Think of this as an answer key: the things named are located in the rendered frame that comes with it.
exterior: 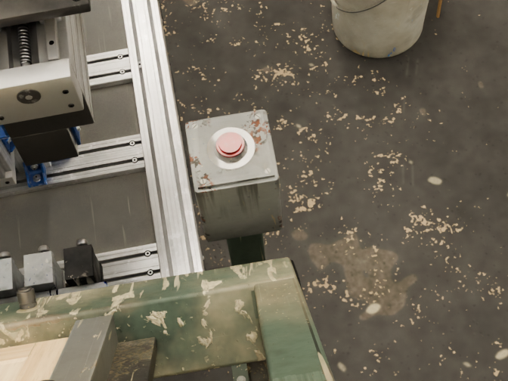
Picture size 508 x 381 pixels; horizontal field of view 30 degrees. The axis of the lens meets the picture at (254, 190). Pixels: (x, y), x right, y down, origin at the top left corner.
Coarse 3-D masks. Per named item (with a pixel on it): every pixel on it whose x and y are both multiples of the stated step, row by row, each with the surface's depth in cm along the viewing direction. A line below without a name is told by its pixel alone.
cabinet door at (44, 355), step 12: (0, 348) 126; (12, 348) 125; (24, 348) 124; (36, 348) 123; (48, 348) 122; (60, 348) 121; (0, 360) 121; (12, 360) 120; (24, 360) 120; (36, 360) 118; (48, 360) 118; (0, 372) 117; (12, 372) 116; (24, 372) 115; (36, 372) 114; (48, 372) 113
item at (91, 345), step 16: (80, 320) 125; (96, 320) 124; (112, 320) 124; (80, 336) 118; (96, 336) 117; (112, 336) 122; (64, 352) 113; (80, 352) 112; (96, 352) 111; (112, 352) 120; (64, 368) 107; (80, 368) 106; (96, 368) 106
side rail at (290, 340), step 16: (256, 288) 124; (272, 288) 122; (288, 288) 121; (256, 304) 123; (272, 304) 115; (288, 304) 114; (304, 304) 114; (272, 320) 109; (288, 320) 108; (304, 320) 107; (272, 336) 103; (288, 336) 103; (304, 336) 102; (272, 352) 98; (288, 352) 98; (304, 352) 97; (320, 352) 96; (272, 368) 94; (288, 368) 93; (304, 368) 93; (320, 368) 92
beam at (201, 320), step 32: (128, 288) 134; (160, 288) 131; (192, 288) 129; (224, 288) 126; (0, 320) 128; (32, 320) 126; (64, 320) 126; (128, 320) 126; (160, 320) 126; (192, 320) 127; (224, 320) 127; (256, 320) 127; (160, 352) 127; (192, 352) 127; (224, 352) 127; (256, 352) 128
